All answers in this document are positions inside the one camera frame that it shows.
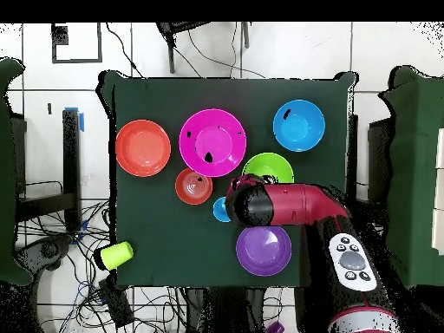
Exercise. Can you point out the green bowl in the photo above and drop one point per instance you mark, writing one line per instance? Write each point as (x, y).
(269, 164)

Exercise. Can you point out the light blue cup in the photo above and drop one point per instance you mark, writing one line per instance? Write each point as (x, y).
(220, 210)

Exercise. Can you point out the large pink bowl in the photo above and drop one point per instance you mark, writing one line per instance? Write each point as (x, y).
(215, 140)

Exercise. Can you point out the small orange bowl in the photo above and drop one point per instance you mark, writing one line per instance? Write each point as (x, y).
(187, 187)

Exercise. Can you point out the purple bowl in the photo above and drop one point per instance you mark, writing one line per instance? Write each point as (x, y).
(263, 251)

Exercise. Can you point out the large light blue bowl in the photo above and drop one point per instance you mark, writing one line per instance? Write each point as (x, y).
(300, 130)

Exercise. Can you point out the dark green table cloth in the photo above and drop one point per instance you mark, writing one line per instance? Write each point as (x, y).
(208, 90)

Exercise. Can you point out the large orange bowl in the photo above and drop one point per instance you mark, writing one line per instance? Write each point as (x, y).
(143, 148)

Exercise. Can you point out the small purple object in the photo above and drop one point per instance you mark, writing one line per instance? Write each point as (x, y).
(275, 327)

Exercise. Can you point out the light green cup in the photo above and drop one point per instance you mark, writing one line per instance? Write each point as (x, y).
(116, 256)

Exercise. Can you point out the green cloth side table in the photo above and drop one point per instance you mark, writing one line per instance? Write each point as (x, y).
(416, 156)
(7, 173)

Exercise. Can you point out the blue tape strip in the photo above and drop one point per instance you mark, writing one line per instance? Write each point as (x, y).
(82, 122)

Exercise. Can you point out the black rectangular box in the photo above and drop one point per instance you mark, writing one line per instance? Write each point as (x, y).
(116, 303)

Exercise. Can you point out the grey chair base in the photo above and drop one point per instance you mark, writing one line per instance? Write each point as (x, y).
(48, 249)

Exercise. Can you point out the black camera tripod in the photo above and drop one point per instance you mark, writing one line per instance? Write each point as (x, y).
(171, 55)

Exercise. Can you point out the black metal frame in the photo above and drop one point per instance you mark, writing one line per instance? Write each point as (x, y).
(71, 166)

